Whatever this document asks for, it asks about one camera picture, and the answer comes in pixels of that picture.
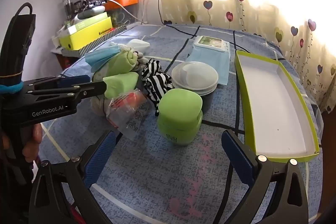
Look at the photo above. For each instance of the glass jar with dark lid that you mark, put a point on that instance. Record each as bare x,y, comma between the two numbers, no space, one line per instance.
67,7

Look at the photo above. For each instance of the green cardboard box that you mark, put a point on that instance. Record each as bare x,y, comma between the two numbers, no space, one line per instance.
270,103

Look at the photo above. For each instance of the light green sock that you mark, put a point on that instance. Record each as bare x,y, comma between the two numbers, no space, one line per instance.
122,83
118,61

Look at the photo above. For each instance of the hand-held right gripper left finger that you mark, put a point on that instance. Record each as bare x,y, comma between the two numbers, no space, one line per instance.
101,155

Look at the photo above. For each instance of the grey glasses case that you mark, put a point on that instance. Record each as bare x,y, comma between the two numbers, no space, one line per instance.
90,12

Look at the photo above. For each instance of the person's left hand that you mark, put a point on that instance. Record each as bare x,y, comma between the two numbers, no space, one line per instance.
32,140

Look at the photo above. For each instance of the green white flat box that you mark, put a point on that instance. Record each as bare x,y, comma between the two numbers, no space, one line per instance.
86,21

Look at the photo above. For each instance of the white cloth with stripes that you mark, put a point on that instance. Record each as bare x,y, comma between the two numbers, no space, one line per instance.
98,106

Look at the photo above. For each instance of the pale white sock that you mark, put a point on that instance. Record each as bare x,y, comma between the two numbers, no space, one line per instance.
137,45

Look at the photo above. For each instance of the blue checkered bed sheet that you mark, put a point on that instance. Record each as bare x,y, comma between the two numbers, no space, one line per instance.
147,176

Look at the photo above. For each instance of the white power strip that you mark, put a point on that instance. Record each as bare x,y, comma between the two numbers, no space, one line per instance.
95,3

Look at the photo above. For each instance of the orange tray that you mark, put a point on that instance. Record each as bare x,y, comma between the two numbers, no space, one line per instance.
123,1

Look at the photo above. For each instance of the black white striped sock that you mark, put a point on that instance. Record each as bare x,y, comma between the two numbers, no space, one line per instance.
156,82

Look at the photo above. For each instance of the green lidded jar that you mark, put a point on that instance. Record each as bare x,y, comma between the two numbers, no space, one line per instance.
179,108

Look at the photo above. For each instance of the black white striped box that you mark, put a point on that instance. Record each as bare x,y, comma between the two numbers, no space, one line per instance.
86,52

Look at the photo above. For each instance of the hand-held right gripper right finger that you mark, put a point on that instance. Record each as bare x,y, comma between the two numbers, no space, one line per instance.
237,154

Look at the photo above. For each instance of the blue wet wipes pack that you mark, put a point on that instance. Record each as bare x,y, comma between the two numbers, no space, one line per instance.
207,61

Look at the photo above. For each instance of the clear plastic packet red contents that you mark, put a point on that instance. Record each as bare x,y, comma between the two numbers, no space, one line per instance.
128,113

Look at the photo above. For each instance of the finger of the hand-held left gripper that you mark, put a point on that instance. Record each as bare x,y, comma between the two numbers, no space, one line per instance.
76,81
92,88

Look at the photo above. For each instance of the yellow box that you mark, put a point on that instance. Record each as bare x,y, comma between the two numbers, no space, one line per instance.
86,35

